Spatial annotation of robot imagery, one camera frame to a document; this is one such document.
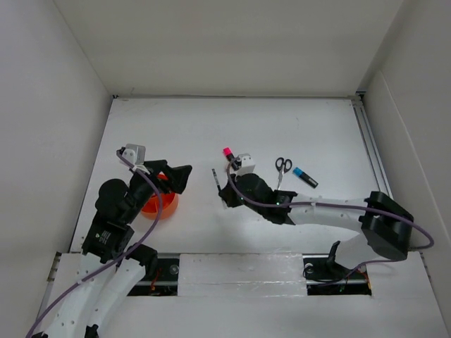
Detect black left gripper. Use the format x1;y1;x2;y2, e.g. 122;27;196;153
123;159;192;223

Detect green black pen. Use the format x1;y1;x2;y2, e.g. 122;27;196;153
211;168;227;210

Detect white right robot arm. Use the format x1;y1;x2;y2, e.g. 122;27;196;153
218;173;413;277

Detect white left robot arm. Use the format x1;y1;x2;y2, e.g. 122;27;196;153
27;160;192;337

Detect orange round divided container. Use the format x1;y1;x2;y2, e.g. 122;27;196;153
140;191;179;220

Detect pink black highlighter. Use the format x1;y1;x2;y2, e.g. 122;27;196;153
223;147;239;170

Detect blue black highlighter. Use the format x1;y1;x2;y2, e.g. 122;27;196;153
292;167;318;189

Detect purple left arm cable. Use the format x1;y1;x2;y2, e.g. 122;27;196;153
25;151;166;338

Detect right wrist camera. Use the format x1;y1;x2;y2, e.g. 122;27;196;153
232;154;256;176

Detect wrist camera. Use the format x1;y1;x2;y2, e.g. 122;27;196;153
232;154;256;176
116;144;149;173

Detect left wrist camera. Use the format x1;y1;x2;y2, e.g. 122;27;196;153
116;144;149;173

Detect black handled scissors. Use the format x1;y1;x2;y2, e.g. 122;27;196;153
275;157;292;189

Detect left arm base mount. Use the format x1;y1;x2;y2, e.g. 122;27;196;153
116;258;180;296

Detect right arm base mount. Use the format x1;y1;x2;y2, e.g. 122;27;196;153
302;256;372;296

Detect aluminium rail right side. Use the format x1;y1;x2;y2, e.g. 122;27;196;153
350;92;393;198

